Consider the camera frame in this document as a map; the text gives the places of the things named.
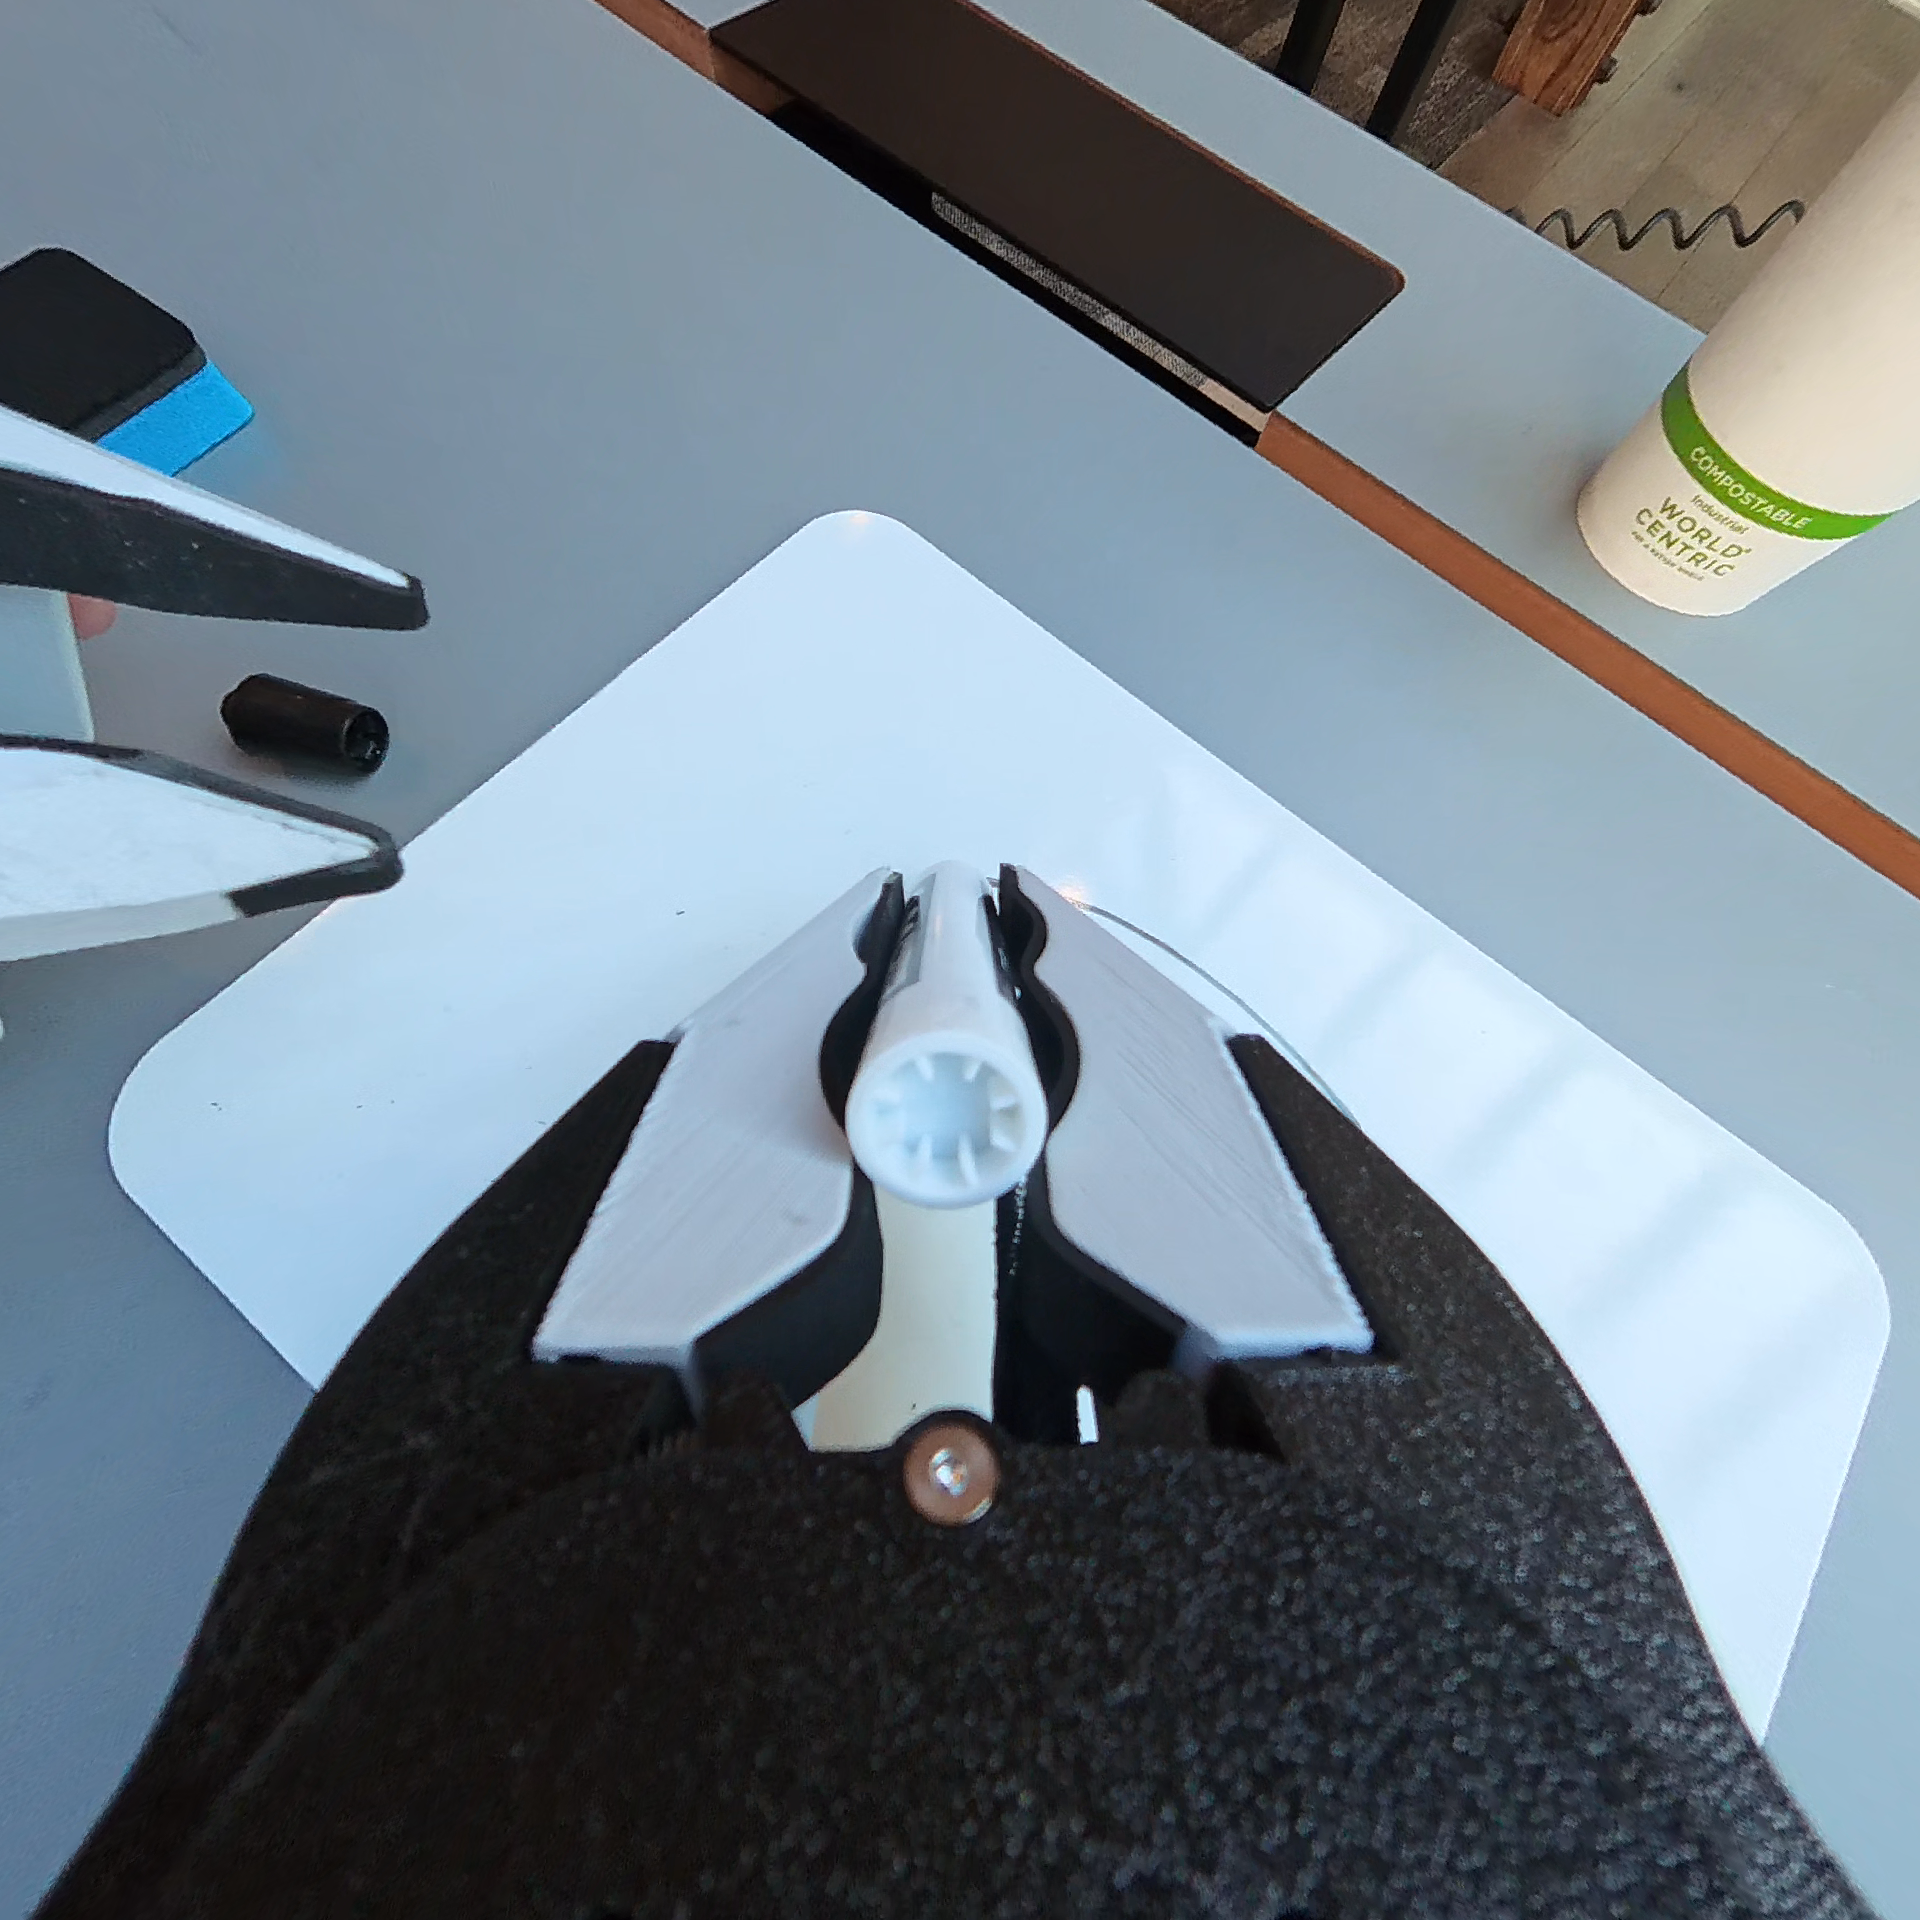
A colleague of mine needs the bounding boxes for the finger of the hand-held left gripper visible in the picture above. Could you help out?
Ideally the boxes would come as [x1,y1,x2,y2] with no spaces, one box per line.
[0,735,404,967]
[0,403,432,633]

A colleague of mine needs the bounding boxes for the wooden post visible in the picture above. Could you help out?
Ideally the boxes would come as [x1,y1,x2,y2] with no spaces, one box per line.
[1489,0,1656,121]

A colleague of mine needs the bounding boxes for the white dry-erase marker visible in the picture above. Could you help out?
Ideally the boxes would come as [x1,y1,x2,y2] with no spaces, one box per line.
[843,859,1053,1210]

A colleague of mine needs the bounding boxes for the black desk cable flap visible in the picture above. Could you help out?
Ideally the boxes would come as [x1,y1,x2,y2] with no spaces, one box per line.
[708,0,1408,449]

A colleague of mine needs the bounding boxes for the white whiteboard sheet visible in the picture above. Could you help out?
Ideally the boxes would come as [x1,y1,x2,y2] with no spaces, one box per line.
[109,511,1892,1750]

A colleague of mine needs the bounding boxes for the white paper cup green band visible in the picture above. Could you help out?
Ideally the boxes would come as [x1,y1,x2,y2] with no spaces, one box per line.
[1575,53,1920,619]

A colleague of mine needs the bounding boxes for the blue and black whiteboard eraser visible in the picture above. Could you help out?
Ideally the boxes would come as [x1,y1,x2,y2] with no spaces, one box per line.
[0,246,257,481]

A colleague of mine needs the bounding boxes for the office desk black legs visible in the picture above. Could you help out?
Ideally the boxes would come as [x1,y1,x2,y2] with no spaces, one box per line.
[1274,0,1471,148]

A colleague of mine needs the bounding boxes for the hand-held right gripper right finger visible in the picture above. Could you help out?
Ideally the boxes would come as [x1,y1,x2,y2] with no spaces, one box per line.
[990,864,1374,1413]

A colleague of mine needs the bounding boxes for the grey desk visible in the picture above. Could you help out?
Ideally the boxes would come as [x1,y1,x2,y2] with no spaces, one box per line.
[0,0,1920,1920]

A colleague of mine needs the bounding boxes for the black marker cap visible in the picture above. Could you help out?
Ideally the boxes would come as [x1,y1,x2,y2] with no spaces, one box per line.
[220,672,393,779]

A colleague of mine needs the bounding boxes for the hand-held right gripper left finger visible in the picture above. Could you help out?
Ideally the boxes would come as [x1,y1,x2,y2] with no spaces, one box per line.
[533,866,906,1413]

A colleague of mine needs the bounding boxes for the black coiled cable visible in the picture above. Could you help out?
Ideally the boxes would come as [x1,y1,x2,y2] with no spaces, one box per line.
[1526,194,1811,261]

